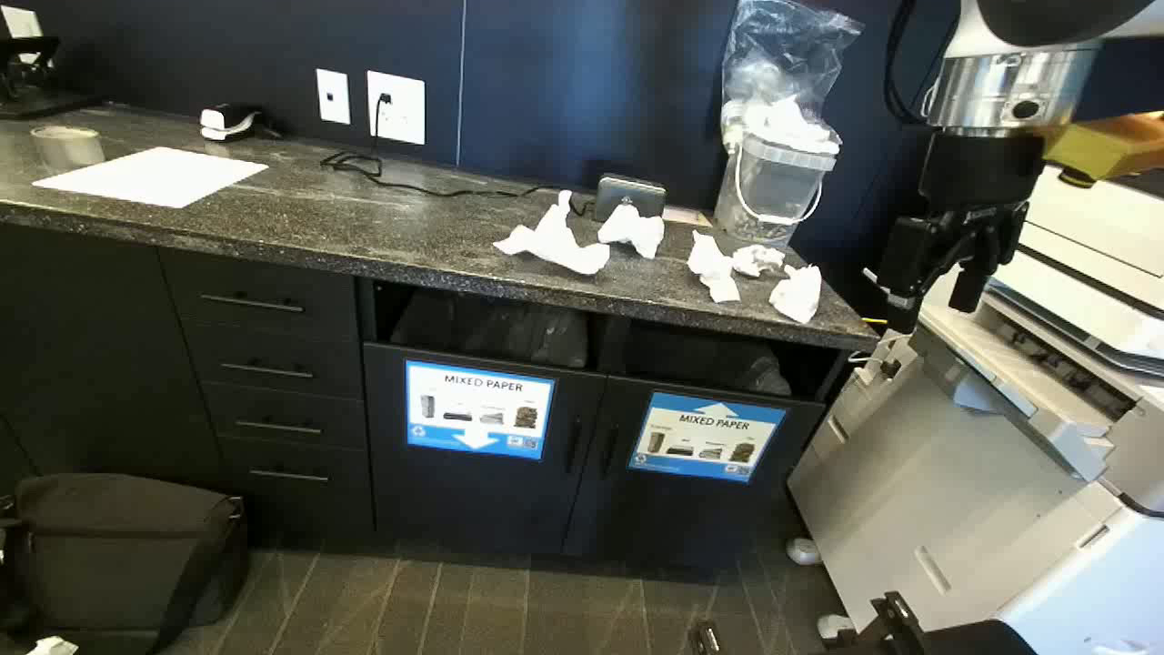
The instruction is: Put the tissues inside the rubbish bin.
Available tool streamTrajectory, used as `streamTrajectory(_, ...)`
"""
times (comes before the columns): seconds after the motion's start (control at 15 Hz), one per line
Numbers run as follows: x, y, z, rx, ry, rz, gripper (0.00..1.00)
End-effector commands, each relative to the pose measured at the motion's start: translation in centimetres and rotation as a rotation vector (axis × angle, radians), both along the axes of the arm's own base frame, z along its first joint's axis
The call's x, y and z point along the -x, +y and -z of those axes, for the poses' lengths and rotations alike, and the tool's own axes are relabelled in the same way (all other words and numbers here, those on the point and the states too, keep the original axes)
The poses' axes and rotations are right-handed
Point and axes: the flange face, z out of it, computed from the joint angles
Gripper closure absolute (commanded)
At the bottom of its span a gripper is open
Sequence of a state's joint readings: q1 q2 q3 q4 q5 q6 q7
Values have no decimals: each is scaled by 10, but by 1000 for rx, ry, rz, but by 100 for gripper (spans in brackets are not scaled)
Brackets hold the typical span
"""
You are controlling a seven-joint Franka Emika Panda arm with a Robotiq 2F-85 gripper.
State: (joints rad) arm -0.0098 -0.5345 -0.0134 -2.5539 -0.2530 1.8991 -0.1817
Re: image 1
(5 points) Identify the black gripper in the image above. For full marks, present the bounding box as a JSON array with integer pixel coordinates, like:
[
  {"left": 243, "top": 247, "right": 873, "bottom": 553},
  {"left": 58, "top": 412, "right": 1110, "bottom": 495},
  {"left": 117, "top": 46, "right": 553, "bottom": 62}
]
[{"left": 873, "top": 201, "right": 1028, "bottom": 332}]

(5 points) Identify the small white tissue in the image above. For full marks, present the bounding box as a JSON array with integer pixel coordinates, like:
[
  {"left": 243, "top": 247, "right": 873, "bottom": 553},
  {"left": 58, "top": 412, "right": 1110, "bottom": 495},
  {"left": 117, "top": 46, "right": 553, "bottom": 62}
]
[{"left": 730, "top": 245, "right": 787, "bottom": 275}]

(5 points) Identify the robot arm white silver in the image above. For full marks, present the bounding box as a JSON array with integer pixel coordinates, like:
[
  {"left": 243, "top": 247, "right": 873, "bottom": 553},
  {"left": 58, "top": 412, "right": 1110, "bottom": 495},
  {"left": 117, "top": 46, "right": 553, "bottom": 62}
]
[{"left": 871, "top": 0, "right": 1164, "bottom": 332}]

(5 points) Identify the black shoulder bag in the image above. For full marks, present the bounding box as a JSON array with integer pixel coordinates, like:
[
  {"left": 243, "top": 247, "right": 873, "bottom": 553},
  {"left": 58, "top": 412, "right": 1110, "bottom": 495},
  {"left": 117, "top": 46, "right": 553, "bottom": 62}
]
[{"left": 0, "top": 473, "right": 251, "bottom": 655}]

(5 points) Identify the right black bin door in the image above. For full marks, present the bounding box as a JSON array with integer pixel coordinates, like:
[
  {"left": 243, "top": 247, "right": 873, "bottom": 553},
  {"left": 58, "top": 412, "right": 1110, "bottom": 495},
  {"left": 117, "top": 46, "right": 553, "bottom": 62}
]
[{"left": 568, "top": 377, "right": 823, "bottom": 571}]

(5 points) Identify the black bin door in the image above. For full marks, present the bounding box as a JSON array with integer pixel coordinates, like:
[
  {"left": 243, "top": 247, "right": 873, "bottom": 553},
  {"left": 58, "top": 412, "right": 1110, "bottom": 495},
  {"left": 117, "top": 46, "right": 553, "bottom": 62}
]
[
  {"left": 363, "top": 343, "right": 598, "bottom": 553},
  {"left": 568, "top": 377, "right": 823, "bottom": 571}
]

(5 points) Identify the left black bin door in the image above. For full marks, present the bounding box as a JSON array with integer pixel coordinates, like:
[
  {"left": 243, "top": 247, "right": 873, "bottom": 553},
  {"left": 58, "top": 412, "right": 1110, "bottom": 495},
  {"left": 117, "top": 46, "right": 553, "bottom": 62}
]
[{"left": 363, "top": 343, "right": 598, "bottom": 553}]

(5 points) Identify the long crumpled white tissue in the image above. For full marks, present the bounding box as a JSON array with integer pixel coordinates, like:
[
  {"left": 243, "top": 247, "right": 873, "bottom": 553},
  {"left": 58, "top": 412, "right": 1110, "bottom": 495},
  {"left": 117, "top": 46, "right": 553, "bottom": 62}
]
[{"left": 688, "top": 233, "right": 740, "bottom": 301}]

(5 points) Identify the small dark grey box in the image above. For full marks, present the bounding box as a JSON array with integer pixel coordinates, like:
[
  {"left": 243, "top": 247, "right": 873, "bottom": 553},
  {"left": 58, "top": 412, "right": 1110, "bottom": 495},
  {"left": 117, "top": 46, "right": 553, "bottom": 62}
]
[{"left": 598, "top": 176, "right": 666, "bottom": 217}]

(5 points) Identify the upright crumpled white tissue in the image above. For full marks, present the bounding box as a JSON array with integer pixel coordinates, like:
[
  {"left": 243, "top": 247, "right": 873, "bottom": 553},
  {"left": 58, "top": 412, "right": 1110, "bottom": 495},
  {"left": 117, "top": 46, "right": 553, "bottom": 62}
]
[{"left": 598, "top": 201, "right": 666, "bottom": 260}]

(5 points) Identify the right mixed paper sign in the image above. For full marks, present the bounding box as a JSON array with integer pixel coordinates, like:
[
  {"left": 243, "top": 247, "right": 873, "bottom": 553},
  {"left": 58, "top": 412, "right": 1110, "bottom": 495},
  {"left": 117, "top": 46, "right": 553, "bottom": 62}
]
[{"left": 628, "top": 394, "right": 787, "bottom": 483}]

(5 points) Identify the mixed paper sign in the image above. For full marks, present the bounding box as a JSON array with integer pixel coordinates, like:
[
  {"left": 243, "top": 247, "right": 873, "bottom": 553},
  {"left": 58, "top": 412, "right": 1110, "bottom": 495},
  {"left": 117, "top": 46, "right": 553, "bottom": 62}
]
[
  {"left": 405, "top": 358, "right": 557, "bottom": 463},
  {"left": 628, "top": 394, "right": 787, "bottom": 483}
]

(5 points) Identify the large left crumpled tissue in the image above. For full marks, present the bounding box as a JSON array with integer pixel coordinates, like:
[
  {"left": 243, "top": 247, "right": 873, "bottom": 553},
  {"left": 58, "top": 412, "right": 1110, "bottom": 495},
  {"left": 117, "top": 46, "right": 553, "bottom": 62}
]
[{"left": 497, "top": 190, "right": 611, "bottom": 275}]

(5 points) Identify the left mixed paper sign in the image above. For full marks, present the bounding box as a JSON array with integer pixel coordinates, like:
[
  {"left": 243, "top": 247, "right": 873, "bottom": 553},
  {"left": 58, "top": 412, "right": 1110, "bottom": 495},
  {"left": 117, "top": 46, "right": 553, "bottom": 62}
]
[{"left": 405, "top": 358, "right": 557, "bottom": 463}]

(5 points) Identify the white power outlet plate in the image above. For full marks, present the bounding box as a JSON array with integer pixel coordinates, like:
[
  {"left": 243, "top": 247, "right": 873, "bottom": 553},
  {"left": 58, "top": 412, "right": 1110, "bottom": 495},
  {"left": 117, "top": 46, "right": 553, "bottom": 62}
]
[{"left": 366, "top": 70, "right": 425, "bottom": 147}]

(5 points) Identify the white data socket plate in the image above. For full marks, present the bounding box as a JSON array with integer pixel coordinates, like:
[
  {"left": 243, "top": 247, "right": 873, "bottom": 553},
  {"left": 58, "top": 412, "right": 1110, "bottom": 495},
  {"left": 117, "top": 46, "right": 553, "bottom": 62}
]
[{"left": 318, "top": 70, "right": 348, "bottom": 124}]

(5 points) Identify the black drawer cabinet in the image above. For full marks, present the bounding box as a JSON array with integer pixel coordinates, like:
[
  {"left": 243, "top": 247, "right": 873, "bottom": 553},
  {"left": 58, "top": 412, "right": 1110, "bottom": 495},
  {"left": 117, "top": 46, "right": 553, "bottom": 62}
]
[{"left": 165, "top": 256, "right": 371, "bottom": 534}]

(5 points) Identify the white sheet of paper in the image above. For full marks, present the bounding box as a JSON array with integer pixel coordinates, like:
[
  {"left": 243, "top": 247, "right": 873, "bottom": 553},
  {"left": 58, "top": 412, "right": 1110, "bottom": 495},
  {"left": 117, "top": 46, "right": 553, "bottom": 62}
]
[{"left": 40, "top": 147, "right": 262, "bottom": 209}]

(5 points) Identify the clear tape roll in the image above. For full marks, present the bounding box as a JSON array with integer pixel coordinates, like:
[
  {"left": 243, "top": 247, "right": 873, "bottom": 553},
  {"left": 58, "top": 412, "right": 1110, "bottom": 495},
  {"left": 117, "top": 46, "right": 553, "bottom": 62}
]
[{"left": 32, "top": 124, "right": 104, "bottom": 172}]

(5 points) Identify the black desk phone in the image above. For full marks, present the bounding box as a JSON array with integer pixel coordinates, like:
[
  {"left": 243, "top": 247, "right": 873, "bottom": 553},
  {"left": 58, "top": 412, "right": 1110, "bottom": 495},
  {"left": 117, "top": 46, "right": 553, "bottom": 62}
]
[{"left": 0, "top": 2, "right": 58, "bottom": 112}]

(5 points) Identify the black power cable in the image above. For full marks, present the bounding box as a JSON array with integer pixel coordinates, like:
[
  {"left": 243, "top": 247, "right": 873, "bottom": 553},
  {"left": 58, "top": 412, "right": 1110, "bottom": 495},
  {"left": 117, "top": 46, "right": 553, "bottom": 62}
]
[{"left": 320, "top": 96, "right": 549, "bottom": 201}]

